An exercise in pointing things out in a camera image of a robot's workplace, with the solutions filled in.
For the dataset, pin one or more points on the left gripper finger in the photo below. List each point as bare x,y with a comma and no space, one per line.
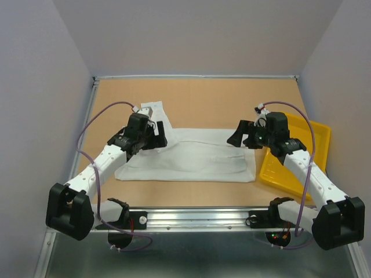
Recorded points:
160,139
155,142

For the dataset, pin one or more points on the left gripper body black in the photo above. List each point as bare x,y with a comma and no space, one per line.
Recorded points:
149,132

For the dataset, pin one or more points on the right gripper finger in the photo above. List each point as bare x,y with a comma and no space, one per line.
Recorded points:
241,134
251,143

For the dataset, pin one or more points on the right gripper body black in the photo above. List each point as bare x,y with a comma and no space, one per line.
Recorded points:
265,136

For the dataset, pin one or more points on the white long sleeve shirt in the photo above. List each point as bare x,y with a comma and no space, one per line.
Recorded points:
191,155

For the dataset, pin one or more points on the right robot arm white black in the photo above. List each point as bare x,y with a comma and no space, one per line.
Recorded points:
336,220

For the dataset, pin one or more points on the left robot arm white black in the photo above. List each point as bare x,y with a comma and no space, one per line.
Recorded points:
70,210

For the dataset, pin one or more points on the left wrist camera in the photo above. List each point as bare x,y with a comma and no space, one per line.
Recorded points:
147,111

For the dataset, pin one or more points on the aluminium mounting rail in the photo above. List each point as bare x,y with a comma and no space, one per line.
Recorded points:
204,219

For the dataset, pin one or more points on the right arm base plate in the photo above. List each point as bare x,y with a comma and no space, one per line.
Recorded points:
277,231

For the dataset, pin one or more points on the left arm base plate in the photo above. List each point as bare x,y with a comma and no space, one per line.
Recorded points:
126,235

